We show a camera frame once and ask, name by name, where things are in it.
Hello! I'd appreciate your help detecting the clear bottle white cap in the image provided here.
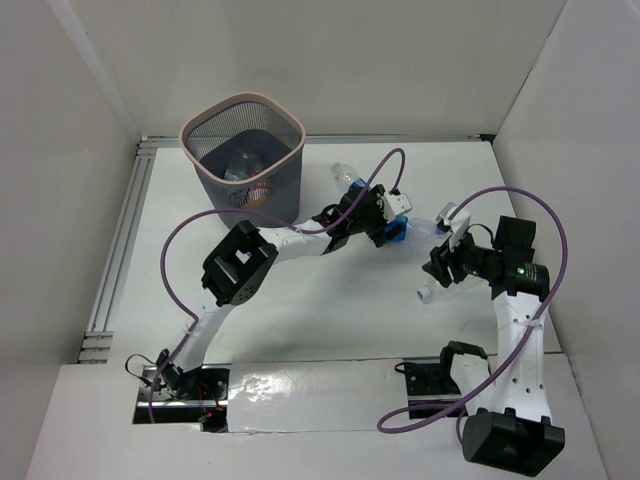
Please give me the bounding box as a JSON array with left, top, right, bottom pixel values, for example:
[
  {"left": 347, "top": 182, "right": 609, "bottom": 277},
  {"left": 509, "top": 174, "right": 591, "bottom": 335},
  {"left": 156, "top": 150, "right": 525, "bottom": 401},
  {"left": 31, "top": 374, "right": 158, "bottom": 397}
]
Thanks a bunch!
[{"left": 416, "top": 277, "right": 481, "bottom": 304}]

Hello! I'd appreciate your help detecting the blue label bottle blue cap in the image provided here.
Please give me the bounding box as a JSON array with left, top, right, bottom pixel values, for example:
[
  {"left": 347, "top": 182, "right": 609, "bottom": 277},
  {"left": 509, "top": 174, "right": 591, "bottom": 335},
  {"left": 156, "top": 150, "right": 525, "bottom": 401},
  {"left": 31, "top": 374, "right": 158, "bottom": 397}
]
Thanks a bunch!
[{"left": 384, "top": 216, "right": 447, "bottom": 250}]

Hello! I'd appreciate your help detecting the small orange juice bottle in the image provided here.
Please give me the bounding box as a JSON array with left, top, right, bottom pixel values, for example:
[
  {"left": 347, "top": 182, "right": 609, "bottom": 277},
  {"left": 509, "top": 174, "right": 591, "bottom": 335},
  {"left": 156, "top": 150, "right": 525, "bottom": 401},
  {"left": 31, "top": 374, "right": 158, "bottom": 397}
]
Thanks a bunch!
[{"left": 241, "top": 185, "right": 271, "bottom": 208}]

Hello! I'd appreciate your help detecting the red label water bottle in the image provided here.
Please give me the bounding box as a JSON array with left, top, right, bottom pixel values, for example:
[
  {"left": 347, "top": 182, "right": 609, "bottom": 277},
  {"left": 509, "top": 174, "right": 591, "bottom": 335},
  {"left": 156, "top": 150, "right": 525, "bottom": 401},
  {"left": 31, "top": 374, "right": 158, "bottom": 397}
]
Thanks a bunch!
[{"left": 245, "top": 176, "right": 272, "bottom": 208}]

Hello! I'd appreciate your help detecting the green label water bottle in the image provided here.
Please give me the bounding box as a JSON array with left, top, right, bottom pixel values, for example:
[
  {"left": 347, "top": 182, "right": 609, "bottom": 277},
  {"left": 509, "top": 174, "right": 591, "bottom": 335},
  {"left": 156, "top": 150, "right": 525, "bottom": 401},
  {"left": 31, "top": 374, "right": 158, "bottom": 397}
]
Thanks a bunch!
[{"left": 224, "top": 150, "right": 266, "bottom": 182}]

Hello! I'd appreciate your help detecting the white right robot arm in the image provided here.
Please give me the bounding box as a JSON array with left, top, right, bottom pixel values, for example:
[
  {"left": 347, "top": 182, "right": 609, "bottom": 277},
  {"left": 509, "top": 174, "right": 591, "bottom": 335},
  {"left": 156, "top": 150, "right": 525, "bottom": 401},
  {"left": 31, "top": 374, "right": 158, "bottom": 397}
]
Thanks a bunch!
[{"left": 423, "top": 212, "right": 565, "bottom": 477}]

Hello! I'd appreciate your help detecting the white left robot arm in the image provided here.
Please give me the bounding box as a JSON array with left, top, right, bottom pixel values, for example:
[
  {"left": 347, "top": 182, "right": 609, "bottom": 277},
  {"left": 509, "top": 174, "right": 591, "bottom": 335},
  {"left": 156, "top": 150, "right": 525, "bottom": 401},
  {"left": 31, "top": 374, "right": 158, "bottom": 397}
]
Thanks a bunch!
[{"left": 156, "top": 184, "right": 406, "bottom": 399}]

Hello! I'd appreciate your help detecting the grey mesh waste bin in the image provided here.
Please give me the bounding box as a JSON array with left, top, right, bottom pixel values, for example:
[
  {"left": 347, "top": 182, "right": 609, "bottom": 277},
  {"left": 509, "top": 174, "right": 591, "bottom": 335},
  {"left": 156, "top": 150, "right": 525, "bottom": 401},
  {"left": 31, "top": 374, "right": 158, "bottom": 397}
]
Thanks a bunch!
[{"left": 179, "top": 92, "right": 306, "bottom": 226}]

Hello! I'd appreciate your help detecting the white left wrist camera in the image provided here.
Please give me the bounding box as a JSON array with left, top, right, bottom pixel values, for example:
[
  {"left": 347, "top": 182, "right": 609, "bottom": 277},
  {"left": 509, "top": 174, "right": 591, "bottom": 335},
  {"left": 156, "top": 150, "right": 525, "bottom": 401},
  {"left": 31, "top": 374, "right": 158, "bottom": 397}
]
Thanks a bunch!
[{"left": 382, "top": 192, "right": 413, "bottom": 222}]

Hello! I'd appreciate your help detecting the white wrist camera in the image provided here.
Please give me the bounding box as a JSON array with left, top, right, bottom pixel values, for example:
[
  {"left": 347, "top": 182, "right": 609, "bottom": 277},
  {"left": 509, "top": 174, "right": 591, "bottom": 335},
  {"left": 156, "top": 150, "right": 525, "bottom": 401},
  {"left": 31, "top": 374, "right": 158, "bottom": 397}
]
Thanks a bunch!
[
  {"left": 382, "top": 192, "right": 413, "bottom": 222},
  {"left": 436, "top": 202, "right": 471, "bottom": 251}
]

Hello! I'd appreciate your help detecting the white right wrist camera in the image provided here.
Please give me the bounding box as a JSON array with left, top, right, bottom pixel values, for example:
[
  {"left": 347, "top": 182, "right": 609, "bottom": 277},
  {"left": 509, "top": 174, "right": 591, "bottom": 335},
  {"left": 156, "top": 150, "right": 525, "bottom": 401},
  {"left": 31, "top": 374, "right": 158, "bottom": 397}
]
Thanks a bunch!
[{"left": 436, "top": 202, "right": 471, "bottom": 251}]

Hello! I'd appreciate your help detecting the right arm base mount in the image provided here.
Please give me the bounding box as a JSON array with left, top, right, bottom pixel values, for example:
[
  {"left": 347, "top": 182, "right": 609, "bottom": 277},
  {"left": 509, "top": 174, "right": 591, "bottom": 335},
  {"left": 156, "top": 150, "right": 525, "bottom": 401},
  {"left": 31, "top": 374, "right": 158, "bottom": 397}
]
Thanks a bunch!
[{"left": 394, "top": 359, "right": 462, "bottom": 420}]

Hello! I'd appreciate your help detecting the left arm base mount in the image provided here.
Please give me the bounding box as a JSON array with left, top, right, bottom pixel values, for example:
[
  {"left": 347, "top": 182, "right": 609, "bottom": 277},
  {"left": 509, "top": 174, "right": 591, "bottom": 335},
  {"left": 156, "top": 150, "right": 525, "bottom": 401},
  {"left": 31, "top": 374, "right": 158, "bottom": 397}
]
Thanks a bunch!
[{"left": 124, "top": 353, "right": 230, "bottom": 433}]

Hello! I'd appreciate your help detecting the aluminium frame rail left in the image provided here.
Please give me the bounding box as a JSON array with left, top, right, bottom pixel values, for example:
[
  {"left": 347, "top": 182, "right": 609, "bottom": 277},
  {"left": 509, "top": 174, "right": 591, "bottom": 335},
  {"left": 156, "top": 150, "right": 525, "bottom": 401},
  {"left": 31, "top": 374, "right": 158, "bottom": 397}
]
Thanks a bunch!
[{"left": 76, "top": 141, "right": 157, "bottom": 364}]

